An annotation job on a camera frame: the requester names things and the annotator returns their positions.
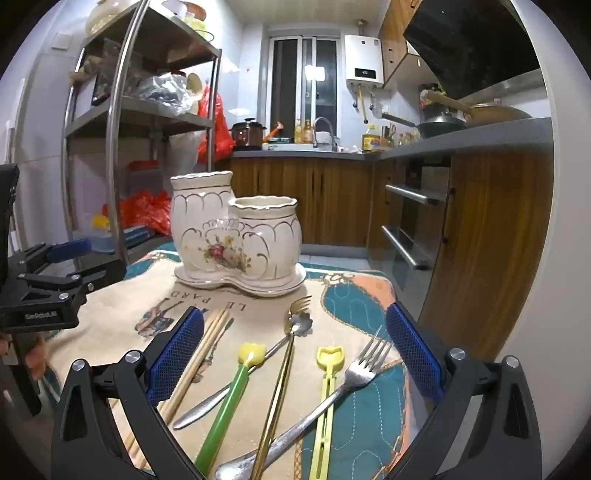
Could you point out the white floral ceramic utensil holder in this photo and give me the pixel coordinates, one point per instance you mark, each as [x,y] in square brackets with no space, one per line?
[231,240]

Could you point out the wooden wall cabinet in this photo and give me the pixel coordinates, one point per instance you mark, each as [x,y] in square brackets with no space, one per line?
[392,41]

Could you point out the wooden base cabinets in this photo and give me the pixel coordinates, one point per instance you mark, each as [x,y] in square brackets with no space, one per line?
[485,230]

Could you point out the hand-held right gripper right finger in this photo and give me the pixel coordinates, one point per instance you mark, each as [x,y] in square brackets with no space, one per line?
[413,355]

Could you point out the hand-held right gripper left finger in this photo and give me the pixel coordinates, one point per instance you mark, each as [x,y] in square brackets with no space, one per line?
[178,355]

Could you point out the steel fork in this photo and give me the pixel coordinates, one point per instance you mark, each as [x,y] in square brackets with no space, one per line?
[360,369]

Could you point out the amber bottles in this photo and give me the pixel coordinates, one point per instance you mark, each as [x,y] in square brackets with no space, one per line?
[304,131]

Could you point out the white wall socket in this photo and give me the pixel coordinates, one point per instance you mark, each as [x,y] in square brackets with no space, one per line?
[60,41]

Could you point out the yellow plastic shovel utensil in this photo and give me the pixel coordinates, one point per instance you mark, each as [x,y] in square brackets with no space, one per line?
[327,397]

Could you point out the dark rice cooker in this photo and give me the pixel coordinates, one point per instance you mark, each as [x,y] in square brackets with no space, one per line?
[247,134]

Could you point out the red-lidded plastic container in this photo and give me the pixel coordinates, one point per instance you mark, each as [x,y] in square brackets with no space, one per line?
[144,177]

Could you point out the cream cup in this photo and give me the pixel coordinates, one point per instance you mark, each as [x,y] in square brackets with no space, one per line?
[194,87]

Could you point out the metal shelf rack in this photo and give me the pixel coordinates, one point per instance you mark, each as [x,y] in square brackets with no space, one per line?
[117,115]

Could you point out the black range hood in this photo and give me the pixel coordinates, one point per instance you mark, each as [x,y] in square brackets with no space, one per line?
[475,41]

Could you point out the white water heater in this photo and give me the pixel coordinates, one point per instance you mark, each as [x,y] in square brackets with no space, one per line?
[364,60]

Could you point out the window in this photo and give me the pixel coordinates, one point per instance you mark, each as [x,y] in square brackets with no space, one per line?
[304,83]

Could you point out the white refrigerator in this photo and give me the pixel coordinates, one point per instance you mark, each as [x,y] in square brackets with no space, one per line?
[41,138]

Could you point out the steel flower-bowl spoon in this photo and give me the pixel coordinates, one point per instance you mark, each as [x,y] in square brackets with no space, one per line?
[300,323]

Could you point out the yellow oil bottle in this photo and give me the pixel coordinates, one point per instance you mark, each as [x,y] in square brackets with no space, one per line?
[371,139]

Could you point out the hanging red plastic bag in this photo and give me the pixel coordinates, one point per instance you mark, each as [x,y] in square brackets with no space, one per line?
[214,124]

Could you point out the steel faucet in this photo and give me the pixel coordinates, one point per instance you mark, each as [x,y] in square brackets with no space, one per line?
[323,129]

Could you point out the blue-lidded plastic box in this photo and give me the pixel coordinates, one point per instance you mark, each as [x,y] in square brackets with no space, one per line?
[111,240]

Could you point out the built-in steel oven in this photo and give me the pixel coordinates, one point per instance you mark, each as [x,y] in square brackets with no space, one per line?
[411,221]

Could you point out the cream bowl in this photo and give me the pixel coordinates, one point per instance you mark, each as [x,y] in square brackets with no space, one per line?
[108,16]

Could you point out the person's left hand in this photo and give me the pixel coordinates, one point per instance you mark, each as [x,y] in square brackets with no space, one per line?
[34,357]

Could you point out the gold fork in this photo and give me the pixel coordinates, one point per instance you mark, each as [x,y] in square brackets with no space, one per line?
[277,392]

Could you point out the clear plastic bag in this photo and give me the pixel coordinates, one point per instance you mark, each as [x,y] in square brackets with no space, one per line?
[164,92]

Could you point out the crumpled red plastic bag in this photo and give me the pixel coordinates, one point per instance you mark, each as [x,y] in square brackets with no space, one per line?
[143,210]

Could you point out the printed table cloth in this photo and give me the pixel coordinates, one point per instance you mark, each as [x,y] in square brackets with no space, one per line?
[129,314]

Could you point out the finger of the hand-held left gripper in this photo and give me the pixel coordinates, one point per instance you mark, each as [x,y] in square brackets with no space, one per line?
[101,272]
[69,250]

